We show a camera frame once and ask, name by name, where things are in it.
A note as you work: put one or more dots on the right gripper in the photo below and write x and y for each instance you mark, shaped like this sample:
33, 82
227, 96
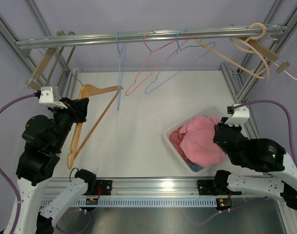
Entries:
230, 126

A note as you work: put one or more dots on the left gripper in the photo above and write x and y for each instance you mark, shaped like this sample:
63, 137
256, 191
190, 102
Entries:
77, 107

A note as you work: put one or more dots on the wooden hanger with shirt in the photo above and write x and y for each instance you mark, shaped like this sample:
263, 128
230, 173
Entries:
88, 92

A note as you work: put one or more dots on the light pink t shirt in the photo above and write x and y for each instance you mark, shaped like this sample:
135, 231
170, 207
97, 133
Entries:
197, 143

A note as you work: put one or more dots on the salmon pink t shirt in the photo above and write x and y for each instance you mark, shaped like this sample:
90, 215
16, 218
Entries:
176, 138

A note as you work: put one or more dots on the light blue wire hanger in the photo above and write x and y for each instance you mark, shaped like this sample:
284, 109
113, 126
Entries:
198, 52

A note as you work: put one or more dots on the pink wire hanger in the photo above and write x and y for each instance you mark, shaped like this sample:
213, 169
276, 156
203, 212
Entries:
137, 81

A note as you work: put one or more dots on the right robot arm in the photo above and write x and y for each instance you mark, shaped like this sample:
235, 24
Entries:
260, 155

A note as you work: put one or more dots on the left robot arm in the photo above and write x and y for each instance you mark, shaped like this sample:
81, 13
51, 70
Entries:
44, 139

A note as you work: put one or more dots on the thin wooden hanger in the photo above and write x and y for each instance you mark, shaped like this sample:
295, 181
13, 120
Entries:
264, 73

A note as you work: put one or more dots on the wooden clip hanger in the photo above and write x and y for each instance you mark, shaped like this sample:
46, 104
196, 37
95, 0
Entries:
281, 64

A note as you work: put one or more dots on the curved wooden hanger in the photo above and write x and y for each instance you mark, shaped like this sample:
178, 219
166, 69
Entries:
263, 31

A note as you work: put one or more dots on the white plastic basket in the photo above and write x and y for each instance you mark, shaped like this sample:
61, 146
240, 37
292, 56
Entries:
209, 111

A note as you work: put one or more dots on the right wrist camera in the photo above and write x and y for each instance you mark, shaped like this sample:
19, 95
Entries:
238, 115

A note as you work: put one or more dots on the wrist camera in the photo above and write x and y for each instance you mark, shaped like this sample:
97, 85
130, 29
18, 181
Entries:
238, 115
50, 97

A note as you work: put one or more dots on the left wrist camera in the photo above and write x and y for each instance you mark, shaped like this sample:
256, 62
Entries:
50, 97

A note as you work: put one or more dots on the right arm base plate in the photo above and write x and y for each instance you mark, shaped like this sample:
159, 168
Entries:
208, 187

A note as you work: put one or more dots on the front aluminium rail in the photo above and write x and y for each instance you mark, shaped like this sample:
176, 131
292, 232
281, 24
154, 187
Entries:
181, 187

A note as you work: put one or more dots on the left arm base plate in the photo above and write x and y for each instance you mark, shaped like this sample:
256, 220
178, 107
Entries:
99, 187

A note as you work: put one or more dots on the white slotted cable duct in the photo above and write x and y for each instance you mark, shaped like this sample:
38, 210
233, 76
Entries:
145, 202

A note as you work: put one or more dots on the aluminium hanging rail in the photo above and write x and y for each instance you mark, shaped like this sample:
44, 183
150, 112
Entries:
154, 36

